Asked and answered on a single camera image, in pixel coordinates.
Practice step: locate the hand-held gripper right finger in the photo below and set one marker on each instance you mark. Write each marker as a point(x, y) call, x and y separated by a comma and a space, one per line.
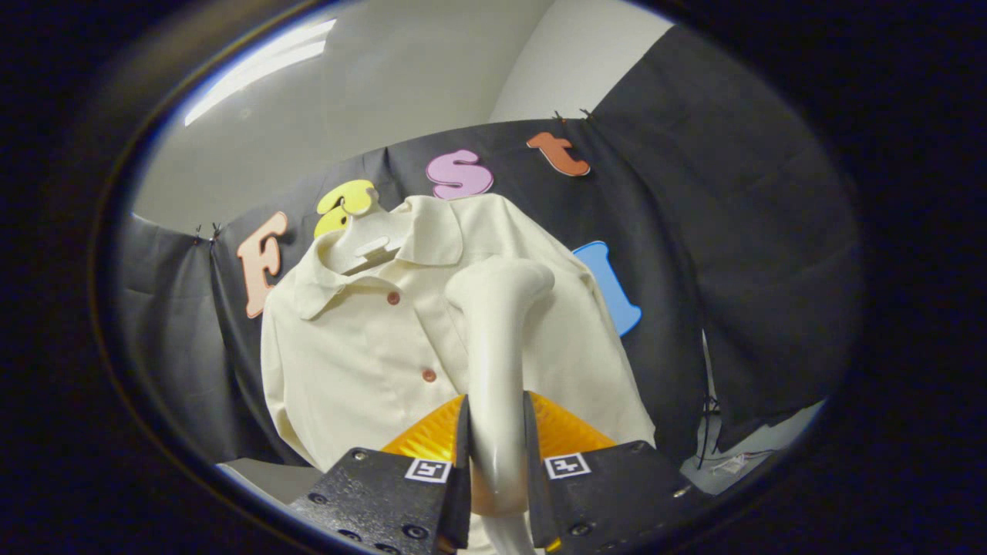
point(534, 493)

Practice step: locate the cream button shirt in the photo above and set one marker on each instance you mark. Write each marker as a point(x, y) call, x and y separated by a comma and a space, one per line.
point(355, 362)

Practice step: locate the ceiling light panel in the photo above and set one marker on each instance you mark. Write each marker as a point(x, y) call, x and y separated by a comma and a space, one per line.
point(262, 65)

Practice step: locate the thin white pole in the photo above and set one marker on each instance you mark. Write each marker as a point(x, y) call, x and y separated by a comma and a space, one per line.
point(705, 370)

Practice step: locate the white power strip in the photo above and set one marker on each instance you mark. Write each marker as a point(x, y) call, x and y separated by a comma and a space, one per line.
point(729, 465)

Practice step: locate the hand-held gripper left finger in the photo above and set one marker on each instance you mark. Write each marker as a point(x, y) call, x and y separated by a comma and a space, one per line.
point(463, 493)

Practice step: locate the black backdrop cloth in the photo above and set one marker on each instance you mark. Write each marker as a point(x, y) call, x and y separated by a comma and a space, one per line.
point(732, 231)

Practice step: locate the white clothes hanger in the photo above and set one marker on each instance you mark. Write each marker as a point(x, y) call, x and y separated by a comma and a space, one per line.
point(362, 239)

